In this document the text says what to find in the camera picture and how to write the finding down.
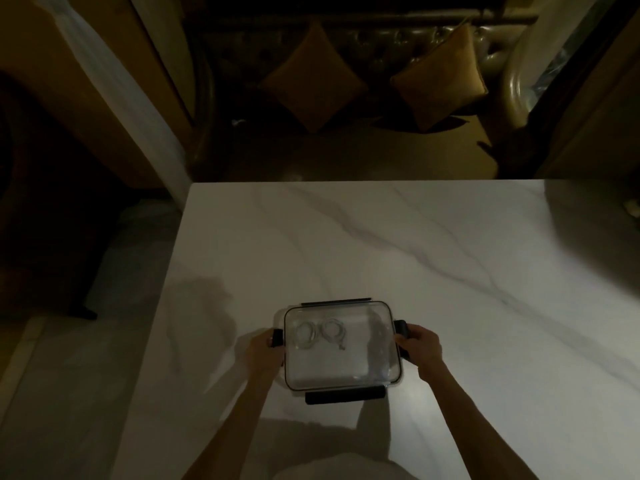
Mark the brown tufted leather sofa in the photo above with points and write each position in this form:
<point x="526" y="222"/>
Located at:
<point x="380" y="144"/>

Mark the white sheer curtain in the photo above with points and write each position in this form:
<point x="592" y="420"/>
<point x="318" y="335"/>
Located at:
<point x="125" y="94"/>

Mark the person's left hand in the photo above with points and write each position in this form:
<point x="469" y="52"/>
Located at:
<point x="265" y="357"/>

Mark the orange square cushion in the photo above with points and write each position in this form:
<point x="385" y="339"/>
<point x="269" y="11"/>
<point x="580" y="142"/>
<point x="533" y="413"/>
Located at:
<point x="312" y="79"/>
<point x="440" y="79"/>

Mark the clear lid with black clips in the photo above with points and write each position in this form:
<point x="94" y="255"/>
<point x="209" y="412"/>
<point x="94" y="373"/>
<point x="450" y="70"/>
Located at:
<point x="342" y="314"/>

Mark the brown heavy curtain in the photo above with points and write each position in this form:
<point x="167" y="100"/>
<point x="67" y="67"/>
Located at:
<point x="590" y="124"/>

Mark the person's left forearm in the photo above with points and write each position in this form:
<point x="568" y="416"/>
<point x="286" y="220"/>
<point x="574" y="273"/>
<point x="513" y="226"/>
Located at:
<point x="230" y="429"/>

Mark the person's white clothing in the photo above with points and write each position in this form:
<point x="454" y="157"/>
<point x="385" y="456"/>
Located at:
<point x="345" y="467"/>

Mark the person's right hand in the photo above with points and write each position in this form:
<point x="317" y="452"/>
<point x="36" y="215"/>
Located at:
<point x="422" y="347"/>

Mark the person's right forearm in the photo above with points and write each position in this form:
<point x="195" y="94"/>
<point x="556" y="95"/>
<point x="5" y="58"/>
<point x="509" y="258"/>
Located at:
<point x="475" y="424"/>

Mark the clear plastic container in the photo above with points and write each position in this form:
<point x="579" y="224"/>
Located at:
<point x="345" y="379"/>

